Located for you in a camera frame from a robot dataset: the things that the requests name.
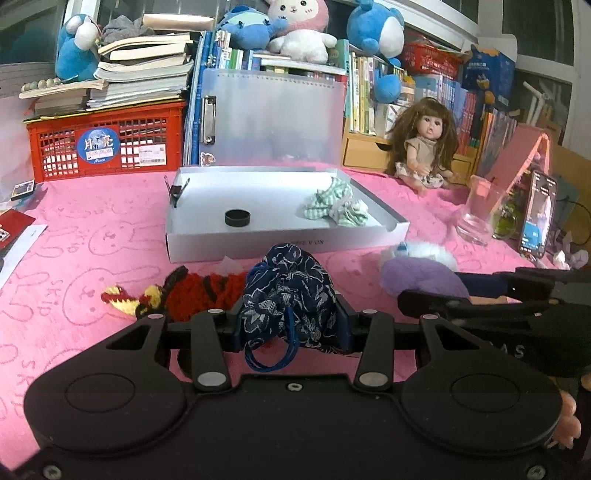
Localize smartphone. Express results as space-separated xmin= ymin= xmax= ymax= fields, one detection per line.
xmin=518 ymin=171 xmax=558 ymax=259

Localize person's right hand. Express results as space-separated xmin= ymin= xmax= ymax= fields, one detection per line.
xmin=551 ymin=371 xmax=591 ymax=450

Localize white cardboard box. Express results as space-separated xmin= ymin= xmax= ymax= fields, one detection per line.
xmin=165 ymin=166 xmax=410 ymax=265

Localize wooden drawer box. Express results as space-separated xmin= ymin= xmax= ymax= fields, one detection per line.
xmin=342 ymin=131 xmax=481 ymax=186

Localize yellow and red knitted piece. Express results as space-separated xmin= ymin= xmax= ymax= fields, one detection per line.
xmin=100 ymin=284 xmax=160 ymax=320

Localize stack of books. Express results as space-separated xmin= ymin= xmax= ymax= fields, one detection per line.
xmin=18 ymin=14 xmax=195 ymax=116

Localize pink rabbit-print blanket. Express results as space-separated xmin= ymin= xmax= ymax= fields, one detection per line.
xmin=0 ymin=161 xmax=591 ymax=462

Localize blue big-eared plush toy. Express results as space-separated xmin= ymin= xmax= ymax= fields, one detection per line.
xmin=217 ymin=6 xmax=288 ymax=51

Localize blue white-bellied plush toy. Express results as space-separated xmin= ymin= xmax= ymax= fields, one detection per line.
xmin=346 ymin=0 xmax=406 ymax=104

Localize blue floral drawstring pouch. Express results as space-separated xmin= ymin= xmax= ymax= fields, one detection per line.
xmin=240 ymin=243 xmax=340 ymax=374

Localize brown-haired doll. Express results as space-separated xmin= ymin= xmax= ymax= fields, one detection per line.
xmin=385 ymin=97 xmax=462 ymax=197

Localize row of colourful book spines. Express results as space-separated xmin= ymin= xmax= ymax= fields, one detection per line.
xmin=413 ymin=74 xmax=520 ymax=178

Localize white paper sheet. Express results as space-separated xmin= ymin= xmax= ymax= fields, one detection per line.
xmin=0 ymin=224 xmax=49 ymax=289

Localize pink stand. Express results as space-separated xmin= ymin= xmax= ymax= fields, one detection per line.
xmin=485 ymin=122 xmax=552 ymax=195

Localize white and pink rabbit plush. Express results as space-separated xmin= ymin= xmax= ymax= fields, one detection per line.
xmin=265 ymin=0 xmax=339 ymax=65

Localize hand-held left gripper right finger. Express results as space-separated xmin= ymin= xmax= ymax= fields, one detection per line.
xmin=336 ymin=299 xmax=490 ymax=389

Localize white wire rack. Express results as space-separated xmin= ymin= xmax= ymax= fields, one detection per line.
xmin=524 ymin=80 xmax=556 ymax=126

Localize red plastic crate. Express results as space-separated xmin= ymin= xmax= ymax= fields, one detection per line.
xmin=25 ymin=102 xmax=188 ymax=183

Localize row of books behind folder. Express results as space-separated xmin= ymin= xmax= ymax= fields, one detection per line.
xmin=217 ymin=39 xmax=352 ymax=78

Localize black binder clip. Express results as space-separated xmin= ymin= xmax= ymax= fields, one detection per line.
xmin=164 ymin=175 xmax=191 ymax=209

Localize blue cardboard box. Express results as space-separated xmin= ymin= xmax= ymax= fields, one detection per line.
xmin=462 ymin=44 xmax=517 ymax=112

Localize blue and white cat plush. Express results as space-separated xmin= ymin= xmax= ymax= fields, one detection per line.
xmin=55 ymin=14 xmax=103 ymax=84

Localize translucent file folder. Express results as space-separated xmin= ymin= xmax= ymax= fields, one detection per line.
xmin=199 ymin=68 xmax=349 ymax=166

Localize white and purple plush toy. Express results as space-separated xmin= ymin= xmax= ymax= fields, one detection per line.
xmin=379 ymin=241 xmax=471 ymax=301

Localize green checked cloth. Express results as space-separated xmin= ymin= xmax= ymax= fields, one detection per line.
xmin=296 ymin=178 xmax=370 ymax=228

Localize row of upright books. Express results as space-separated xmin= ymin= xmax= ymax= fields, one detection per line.
xmin=344 ymin=39 xmax=416 ymax=137

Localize clear glass cup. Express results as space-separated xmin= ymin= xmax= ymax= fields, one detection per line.
xmin=456 ymin=175 xmax=509 ymax=246

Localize grey cloth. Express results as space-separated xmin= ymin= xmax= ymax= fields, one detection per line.
xmin=100 ymin=15 xmax=155 ymax=47

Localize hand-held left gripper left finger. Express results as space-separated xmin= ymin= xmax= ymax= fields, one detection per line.
xmin=105 ymin=299 xmax=246 ymax=394

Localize red envelope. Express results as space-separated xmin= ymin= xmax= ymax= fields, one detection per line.
xmin=0 ymin=209 xmax=37 ymax=250

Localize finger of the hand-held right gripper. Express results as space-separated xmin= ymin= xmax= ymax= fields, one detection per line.
xmin=455 ymin=270 xmax=591 ymax=301
xmin=398 ymin=290 xmax=560 ymax=325

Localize red knitted toy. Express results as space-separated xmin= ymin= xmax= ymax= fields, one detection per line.
xmin=157 ymin=265 xmax=252 ymax=324

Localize red plastic basket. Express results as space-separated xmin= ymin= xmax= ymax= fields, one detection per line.
xmin=401 ymin=41 xmax=465 ymax=77

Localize wooden bead string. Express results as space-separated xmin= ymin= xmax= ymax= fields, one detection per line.
xmin=21 ymin=78 xmax=63 ymax=94

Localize blue binders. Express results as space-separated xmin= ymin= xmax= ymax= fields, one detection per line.
xmin=182 ymin=31 xmax=218 ymax=167

